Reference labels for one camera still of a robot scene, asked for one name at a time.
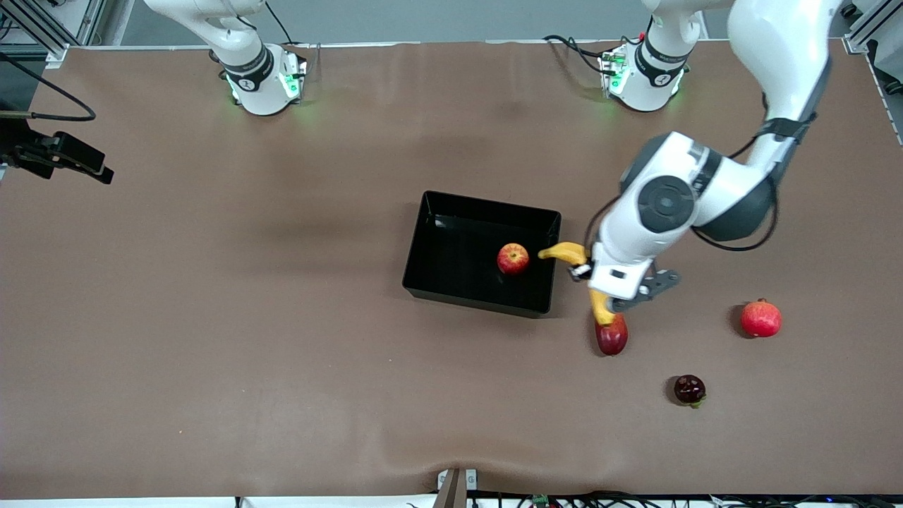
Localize tangled black cables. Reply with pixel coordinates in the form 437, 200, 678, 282
471, 490, 903, 508

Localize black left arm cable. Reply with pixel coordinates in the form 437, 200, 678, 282
583, 92, 781, 253

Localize dark purple round fruit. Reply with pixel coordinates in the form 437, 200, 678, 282
673, 375, 707, 409

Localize red pomegranate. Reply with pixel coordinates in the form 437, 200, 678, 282
740, 298, 783, 339

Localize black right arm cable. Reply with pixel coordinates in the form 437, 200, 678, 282
0, 52, 97, 122

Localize red yellow apple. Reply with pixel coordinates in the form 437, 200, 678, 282
497, 243, 531, 276

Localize black base cable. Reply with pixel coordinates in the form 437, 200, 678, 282
264, 0, 294, 45
543, 34, 614, 75

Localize black plastic box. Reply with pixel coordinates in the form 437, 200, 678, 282
402, 190, 562, 319

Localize brown table mat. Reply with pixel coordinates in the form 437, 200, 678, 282
0, 39, 903, 499

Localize metal table edge bracket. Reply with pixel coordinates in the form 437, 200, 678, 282
436, 468, 478, 508

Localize black right base cable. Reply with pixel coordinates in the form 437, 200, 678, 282
264, 0, 294, 45

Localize yellow banana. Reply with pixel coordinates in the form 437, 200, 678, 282
538, 242, 619, 327

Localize black left base cable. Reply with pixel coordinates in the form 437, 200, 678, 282
543, 34, 614, 75

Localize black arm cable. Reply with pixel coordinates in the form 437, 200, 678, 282
0, 52, 97, 122
583, 92, 781, 253

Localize aluminium frame profile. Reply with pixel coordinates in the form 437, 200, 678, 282
843, 0, 903, 54
0, 0, 107, 66

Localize red yellow mango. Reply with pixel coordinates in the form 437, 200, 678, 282
595, 314, 629, 356

